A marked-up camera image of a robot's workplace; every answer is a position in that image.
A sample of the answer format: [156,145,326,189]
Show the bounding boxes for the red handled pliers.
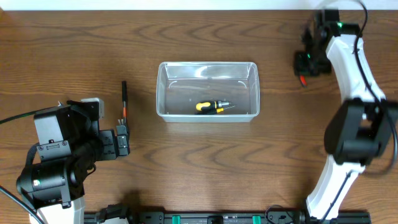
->
[299,75,307,88]

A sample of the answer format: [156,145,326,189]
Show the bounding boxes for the small claw hammer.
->
[119,81,128,125]

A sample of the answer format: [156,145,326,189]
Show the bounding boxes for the stubby yellow black screwdriver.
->
[195,101,232,113]

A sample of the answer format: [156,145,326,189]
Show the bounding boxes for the slim black yellow screwdriver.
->
[197,105,236,115]

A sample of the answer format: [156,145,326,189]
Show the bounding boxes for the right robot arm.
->
[294,9,397,223]

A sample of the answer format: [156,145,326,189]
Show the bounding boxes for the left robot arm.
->
[16,98,130,224]

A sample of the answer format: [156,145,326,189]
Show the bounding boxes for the clear plastic container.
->
[156,62,261,123]

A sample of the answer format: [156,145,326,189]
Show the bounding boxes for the right black cable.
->
[310,0,398,175]

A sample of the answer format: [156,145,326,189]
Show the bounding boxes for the black cable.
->
[0,107,60,224]
[310,0,398,175]

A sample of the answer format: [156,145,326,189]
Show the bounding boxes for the left black cable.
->
[0,107,60,224]

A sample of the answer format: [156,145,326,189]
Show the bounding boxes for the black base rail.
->
[83,204,372,224]

